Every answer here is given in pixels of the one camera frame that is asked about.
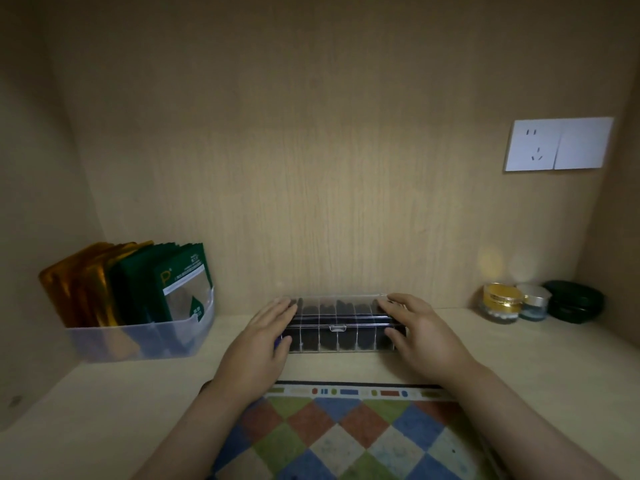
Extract row of gold foil packets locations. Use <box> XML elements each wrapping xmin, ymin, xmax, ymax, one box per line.
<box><xmin>39</xmin><ymin>240</ymin><xmax>155</xmax><ymax>329</ymax></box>

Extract colourful checkered mat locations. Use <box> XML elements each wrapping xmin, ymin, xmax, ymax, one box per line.
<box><xmin>207</xmin><ymin>380</ymin><xmax>502</xmax><ymax>480</ymax></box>

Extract white wall socket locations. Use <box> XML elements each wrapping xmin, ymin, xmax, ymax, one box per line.
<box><xmin>504</xmin><ymin>120</ymin><xmax>562</xmax><ymax>173</ymax></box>

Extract gold-lidded glass jar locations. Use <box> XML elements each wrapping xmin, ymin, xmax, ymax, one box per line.
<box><xmin>477</xmin><ymin>283</ymin><xmax>525</xmax><ymax>325</ymax></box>

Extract dark items in compartments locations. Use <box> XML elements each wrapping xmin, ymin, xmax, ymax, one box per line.
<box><xmin>291</xmin><ymin>298</ymin><xmax>396</xmax><ymax>353</ymax></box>

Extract person's left forearm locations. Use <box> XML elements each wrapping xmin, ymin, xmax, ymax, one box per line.
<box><xmin>131</xmin><ymin>380</ymin><xmax>276</xmax><ymax>480</ymax></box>

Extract silver-lidded glass jar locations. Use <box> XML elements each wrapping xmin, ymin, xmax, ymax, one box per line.
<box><xmin>516</xmin><ymin>284</ymin><xmax>553</xmax><ymax>322</ymax></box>

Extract row of green packets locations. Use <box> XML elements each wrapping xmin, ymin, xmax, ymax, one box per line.
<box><xmin>109</xmin><ymin>242</ymin><xmax>214</xmax><ymax>325</ymax></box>

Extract person's left hand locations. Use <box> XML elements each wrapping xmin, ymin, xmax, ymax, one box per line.
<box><xmin>212</xmin><ymin>297</ymin><xmax>300</xmax><ymax>393</ymax></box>

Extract person's right hand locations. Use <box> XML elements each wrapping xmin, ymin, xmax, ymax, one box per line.
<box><xmin>377</xmin><ymin>293</ymin><xmax>482</xmax><ymax>388</ymax></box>

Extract translucent plastic storage bin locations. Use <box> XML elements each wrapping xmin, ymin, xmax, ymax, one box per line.
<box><xmin>65</xmin><ymin>287</ymin><xmax>216</xmax><ymax>364</ymax></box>

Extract clear plastic compartment box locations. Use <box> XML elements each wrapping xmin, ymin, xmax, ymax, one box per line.
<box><xmin>274</xmin><ymin>294</ymin><xmax>409</xmax><ymax>355</ymax></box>

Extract dark green round case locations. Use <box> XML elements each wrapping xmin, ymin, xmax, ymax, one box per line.
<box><xmin>542</xmin><ymin>280</ymin><xmax>605</xmax><ymax>325</ymax></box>

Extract person's right forearm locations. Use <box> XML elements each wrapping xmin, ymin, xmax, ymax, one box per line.
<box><xmin>440</xmin><ymin>362</ymin><xmax>622</xmax><ymax>480</ymax></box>

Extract white wall switch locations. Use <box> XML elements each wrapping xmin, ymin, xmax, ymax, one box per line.
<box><xmin>553</xmin><ymin>117</ymin><xmax>615</xmax><ymax>171</ymax></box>

